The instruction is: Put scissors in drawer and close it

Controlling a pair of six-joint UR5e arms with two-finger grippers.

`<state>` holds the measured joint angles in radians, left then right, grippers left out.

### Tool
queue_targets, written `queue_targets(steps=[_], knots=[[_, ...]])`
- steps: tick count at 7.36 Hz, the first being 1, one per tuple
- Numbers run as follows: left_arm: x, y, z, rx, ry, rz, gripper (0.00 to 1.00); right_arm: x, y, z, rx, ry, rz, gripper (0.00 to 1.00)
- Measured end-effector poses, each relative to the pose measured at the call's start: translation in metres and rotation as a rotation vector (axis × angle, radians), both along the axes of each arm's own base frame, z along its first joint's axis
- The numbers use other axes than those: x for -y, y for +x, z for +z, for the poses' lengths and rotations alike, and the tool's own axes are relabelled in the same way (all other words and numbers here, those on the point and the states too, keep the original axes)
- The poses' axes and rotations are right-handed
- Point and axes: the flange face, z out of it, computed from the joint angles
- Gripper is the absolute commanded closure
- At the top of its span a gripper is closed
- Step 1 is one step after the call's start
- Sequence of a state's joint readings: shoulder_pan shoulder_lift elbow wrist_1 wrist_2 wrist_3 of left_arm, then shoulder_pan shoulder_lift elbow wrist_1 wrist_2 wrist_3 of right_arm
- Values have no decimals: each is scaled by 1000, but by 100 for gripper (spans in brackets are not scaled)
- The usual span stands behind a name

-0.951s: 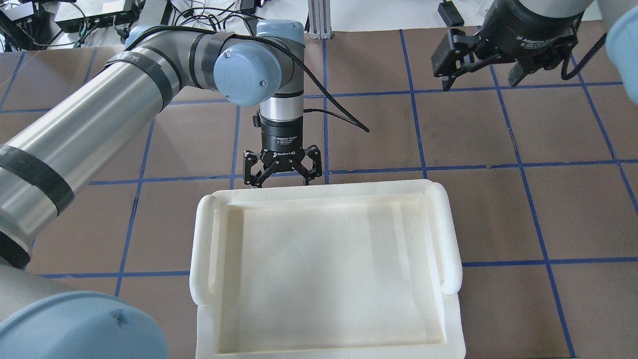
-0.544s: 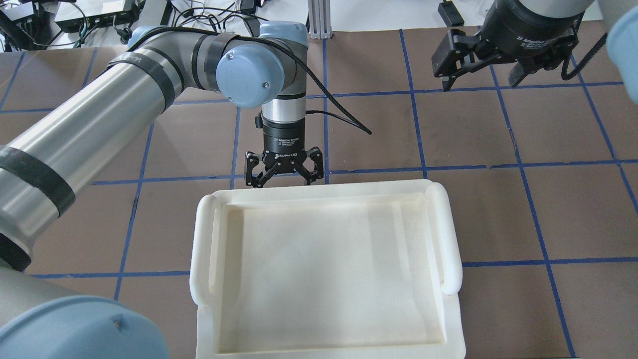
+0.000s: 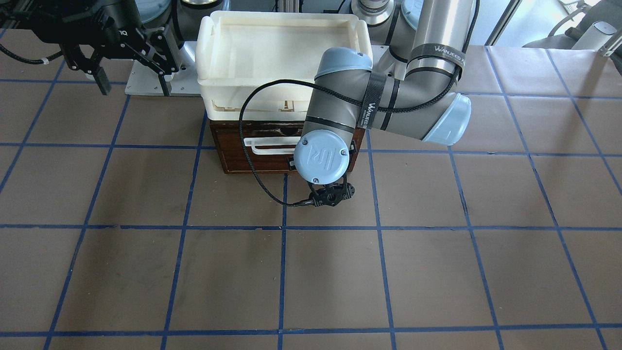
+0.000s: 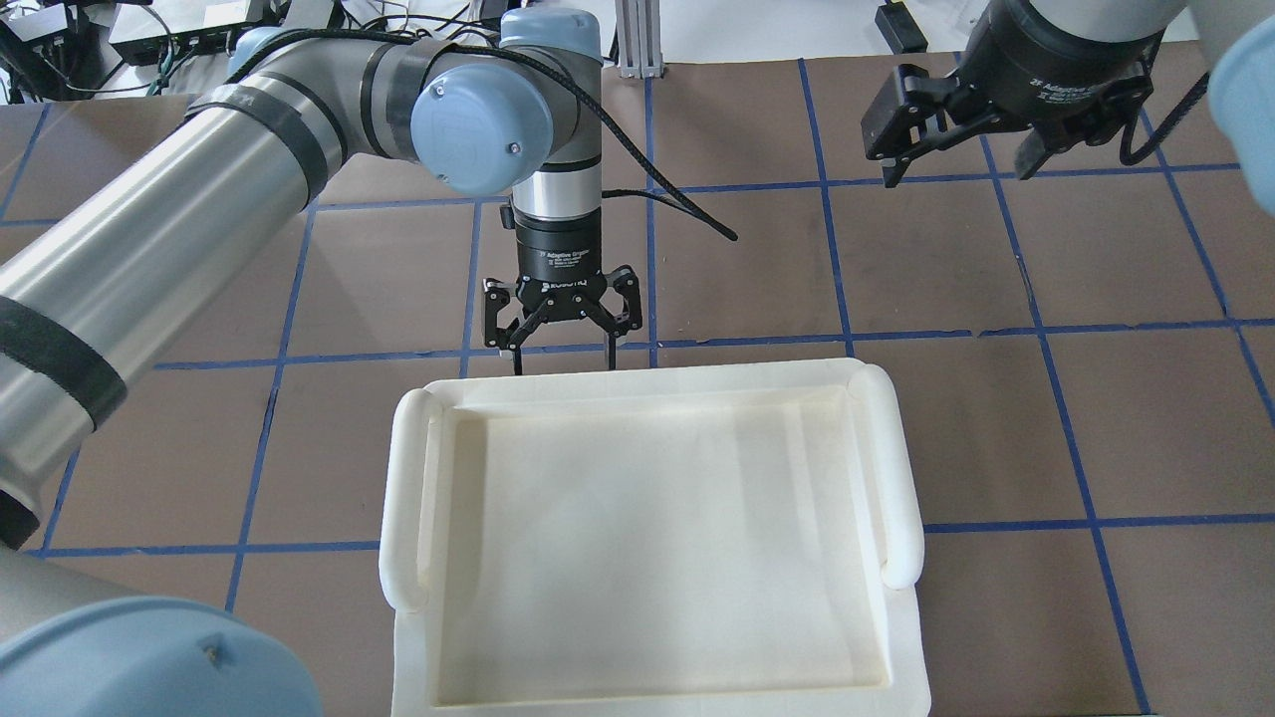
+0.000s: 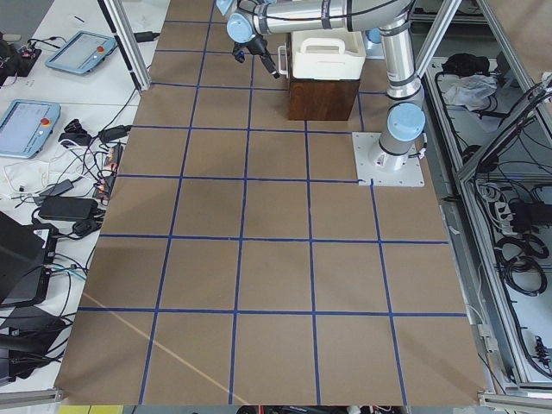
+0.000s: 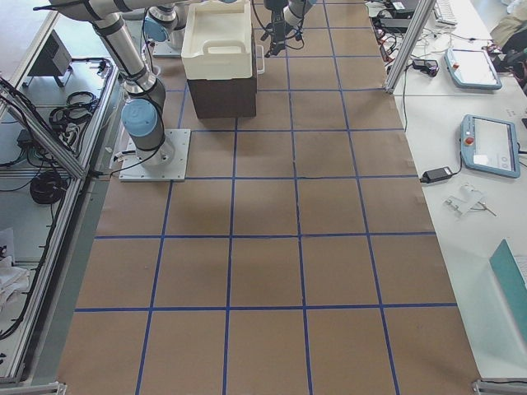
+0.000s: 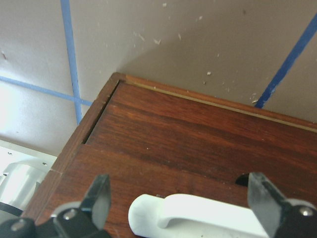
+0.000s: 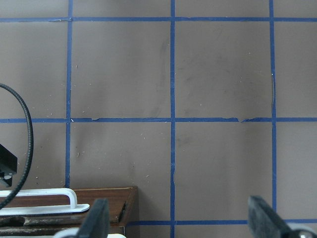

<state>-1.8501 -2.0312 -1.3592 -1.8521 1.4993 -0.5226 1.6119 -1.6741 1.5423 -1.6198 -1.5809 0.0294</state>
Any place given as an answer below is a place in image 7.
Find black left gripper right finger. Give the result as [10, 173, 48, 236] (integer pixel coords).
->
[247, 172, 317, 238]

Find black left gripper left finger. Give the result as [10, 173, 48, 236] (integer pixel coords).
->
[53, 175, 111, 238]

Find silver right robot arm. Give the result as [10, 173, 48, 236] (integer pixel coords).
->
[0, 159, 55, 220]

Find dark wooden cabinet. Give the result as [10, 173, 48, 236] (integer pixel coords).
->
[22, 71, 317, 224]

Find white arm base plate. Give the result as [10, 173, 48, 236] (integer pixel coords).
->
[0, 140, 56, 172]

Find white drawer handle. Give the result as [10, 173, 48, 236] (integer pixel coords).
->
[128, 194, 268, 238]

